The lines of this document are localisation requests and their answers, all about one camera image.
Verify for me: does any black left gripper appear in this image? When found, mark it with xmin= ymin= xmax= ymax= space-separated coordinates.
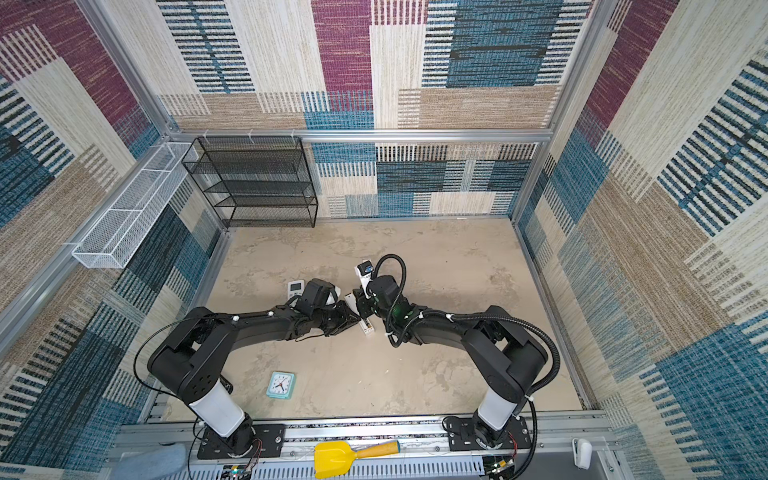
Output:
xmin=311 ymin=300 xmax=361 ymax=336

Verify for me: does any long white remote control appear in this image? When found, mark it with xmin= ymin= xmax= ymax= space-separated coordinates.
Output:
xmin=358 ymin=318 xmax=375 ymax=336

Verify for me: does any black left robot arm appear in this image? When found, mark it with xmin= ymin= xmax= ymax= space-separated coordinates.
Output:
xmin=147 ymin=279 xmax=361 ymax=441

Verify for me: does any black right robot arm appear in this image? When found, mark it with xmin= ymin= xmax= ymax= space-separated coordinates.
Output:
xmin=354 ymin=273 xmax=561 ymax=434

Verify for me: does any white air conditioner remote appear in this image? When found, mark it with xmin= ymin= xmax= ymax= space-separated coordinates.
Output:
xmin=287 ymin=280 xmax=305 ymax=300

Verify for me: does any teal square clock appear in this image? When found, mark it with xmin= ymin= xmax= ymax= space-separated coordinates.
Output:
xmin=266 ymin=371 xmax=295 ymax=400

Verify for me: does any yellow plastic scoop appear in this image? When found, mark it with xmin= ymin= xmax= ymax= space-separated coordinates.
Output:
xmin=314 ymin=440 xmax=400 ymax=479

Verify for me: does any white small device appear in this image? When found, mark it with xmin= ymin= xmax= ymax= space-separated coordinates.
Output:
xmin=571 ymin=438 xmax=593 ymax=470

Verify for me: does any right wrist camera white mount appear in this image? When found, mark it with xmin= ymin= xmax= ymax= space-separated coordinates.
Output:
xmin=355 ymin=260 xmax=374 ymax=292

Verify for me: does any black wire mesh shelf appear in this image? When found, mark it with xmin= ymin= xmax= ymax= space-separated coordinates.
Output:
xmin=181 ymin=136 xmax=319 ymax=229

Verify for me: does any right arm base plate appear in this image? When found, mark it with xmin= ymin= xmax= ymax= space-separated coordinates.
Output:
xmin=441 ymin=415 xmax=532 ymax=451

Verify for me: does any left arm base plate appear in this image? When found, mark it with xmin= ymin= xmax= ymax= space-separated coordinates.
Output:
xmin=195 ymin=424 xmax=286 ymax=460

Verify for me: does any white wire mesh basket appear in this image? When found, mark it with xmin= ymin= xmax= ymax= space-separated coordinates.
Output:
xmin=72 ymin=142 xmax=190 ymax=269

